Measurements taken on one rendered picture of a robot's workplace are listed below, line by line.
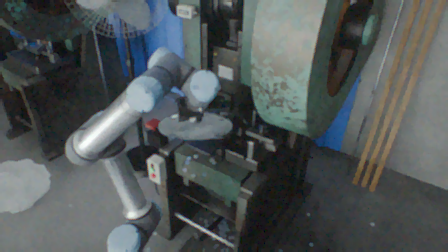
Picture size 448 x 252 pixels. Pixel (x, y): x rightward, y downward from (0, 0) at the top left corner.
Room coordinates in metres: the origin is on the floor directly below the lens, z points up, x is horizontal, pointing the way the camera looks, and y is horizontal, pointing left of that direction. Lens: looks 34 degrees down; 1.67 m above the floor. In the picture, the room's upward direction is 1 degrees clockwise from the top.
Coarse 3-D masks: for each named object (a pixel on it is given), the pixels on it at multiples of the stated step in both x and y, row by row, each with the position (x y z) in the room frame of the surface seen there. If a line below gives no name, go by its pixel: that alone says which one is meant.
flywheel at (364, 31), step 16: (352, 0) 1.15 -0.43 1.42; (368, 0) 1.40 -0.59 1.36; (352, 16) 1.09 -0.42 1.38; (368, 16) 1.10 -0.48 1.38; (336, 32) 1.09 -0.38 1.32; (352, 32) 1.07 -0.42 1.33; (368, 32) 1.06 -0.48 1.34; (336, 48) 1.27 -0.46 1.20; (352, 48) 1.08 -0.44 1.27; (336, 64) 1.33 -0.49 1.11; (336, 80) 1.27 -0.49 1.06
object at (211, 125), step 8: (208, 112) 1.01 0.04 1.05; (168, 120) 1.02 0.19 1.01; (176, 120) 1.02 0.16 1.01; (208, 120) 1.03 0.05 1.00; (216, 120) 1.04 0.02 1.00; (224, 120) 1.04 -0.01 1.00; (160, 128) 1.06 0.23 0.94; (168, 128) 1.06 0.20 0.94; (176, 128) 1.07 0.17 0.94; (184, 128) 1.09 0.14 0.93; (192, 128) 1.09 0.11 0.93; (200, 128) 1.09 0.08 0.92; (208, 128) 1.10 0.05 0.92; (216, 128) 1.09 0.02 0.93; (224, 128) 1.09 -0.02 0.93; (168, 136) 1.12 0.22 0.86; (176, 136) 1.12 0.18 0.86; (184, 136) 1.13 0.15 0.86; (192, 136) 1.13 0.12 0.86; (200, 136) 1.13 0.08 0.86; (208, 136) 1.14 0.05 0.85
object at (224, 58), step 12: (216, 48) 1.35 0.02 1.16; (228, 48) 1.33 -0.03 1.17; (216, 60) 1.35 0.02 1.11; (228, 60) 1.32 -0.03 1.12; (216, 72) 1.35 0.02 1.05; (228, 72) 1.31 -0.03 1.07; (228, 84) 1.31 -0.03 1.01; (228, 96) 1.28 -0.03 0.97; (228, 108) 1.28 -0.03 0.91; (240, 108) 1.30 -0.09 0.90
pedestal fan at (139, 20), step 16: (64, 0) 1.85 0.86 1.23; (80, 0) 1.84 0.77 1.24; (96, 0) 1.84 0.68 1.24; (112, 0) 1.80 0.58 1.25; (128, 0) 1.88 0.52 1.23; (160, 0) 1.88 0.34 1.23; (128, 16) 1.92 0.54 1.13; (144, 16) 1.90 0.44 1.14; (160, 16) 1.91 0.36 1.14; (128, 32) 1.92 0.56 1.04; (128, 48) 1.97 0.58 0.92; (128, 64) 1.96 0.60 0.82; (144, 144) 1.98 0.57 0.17; (144, 160) 1.95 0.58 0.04; (144, 176) 1.80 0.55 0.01
